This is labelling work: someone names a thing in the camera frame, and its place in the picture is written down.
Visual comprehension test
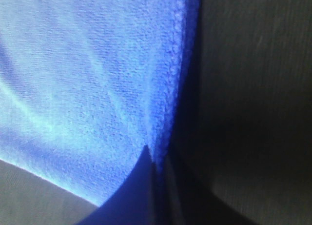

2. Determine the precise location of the blue microfiber towel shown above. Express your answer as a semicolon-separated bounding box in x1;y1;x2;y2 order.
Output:
0;0;199;206

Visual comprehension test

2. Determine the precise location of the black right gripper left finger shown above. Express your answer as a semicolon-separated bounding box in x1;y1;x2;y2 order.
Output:
78;146;157;225

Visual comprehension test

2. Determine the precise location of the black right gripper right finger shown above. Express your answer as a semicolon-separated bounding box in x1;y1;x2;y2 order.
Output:
164;154;244;225

